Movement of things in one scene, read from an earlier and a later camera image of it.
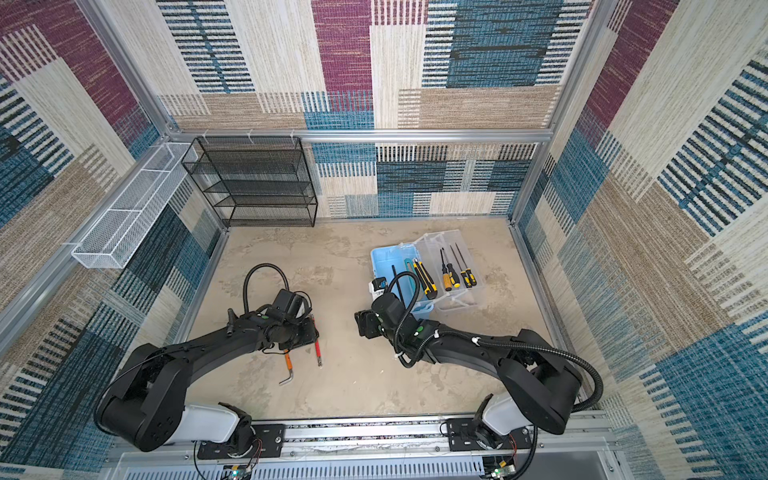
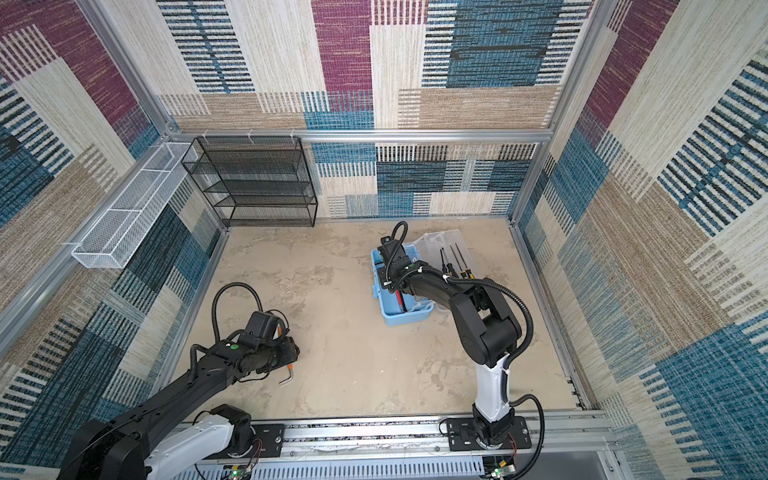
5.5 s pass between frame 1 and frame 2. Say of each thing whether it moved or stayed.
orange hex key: stayed
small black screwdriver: stayed
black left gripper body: moved
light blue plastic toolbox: stayed
